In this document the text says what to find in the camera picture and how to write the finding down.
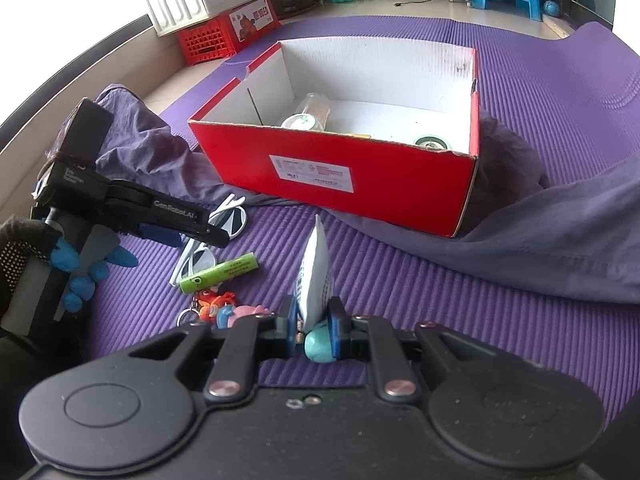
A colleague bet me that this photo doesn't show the light blue caster wheel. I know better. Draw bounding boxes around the light blue caster wheel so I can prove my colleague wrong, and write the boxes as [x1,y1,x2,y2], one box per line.
[414,136,448,152]

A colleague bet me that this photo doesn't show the red cardboard box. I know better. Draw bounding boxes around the red cardboard box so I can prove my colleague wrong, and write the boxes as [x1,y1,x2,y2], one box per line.
[189,36,480,237]

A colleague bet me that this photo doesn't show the purple grey cloth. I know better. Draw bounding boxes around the purple grey cloth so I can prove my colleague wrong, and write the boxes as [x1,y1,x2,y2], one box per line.
[96,84,639,304]

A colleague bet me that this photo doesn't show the teal oval soap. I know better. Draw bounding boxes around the teal oval soap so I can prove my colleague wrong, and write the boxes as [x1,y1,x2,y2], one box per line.
[304,320,335,364]

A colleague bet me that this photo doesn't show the purple foam mat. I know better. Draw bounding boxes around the purple foam mat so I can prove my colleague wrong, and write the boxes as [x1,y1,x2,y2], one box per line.
[86,16,639,416]

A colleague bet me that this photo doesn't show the white blue toothpaste tube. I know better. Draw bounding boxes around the white blue toothpaste tube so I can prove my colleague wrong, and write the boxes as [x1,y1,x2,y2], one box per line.
[294,214,333,334]

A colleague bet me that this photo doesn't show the yellow small carton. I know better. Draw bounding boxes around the yellow small carton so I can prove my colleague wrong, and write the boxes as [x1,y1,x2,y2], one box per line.
[344,133,371,140]

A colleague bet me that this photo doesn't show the red orange dragon keychain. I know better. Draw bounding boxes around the red orange dragon keychain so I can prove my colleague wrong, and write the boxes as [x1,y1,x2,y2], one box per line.
[176,287,236,326]

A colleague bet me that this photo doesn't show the black blue gloved left hand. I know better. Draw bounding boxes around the black blue gloved left hand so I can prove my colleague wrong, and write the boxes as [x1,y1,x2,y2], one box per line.
[1,211,138,338]

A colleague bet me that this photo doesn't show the clear toothpick jar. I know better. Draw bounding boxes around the clear toothpick jar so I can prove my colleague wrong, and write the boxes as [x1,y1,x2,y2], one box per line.
[281,92,331,131]

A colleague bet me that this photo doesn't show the red plastic crate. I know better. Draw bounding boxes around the red plastic crate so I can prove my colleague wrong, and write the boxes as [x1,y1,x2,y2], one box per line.
[176,0,280,66]

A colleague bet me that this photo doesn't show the blue small ball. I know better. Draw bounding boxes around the blue small ball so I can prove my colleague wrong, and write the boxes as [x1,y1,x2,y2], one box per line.
[544,0,560,18]

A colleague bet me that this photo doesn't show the green cylindrical battery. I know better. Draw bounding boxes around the green cylindrical battery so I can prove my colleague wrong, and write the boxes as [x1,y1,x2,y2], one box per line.
[178,252,259,294]

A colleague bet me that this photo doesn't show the pink blue figurine keychain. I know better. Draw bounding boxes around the pink blue figurine keychain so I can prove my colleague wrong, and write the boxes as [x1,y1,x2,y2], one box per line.
[216,304,271,330]

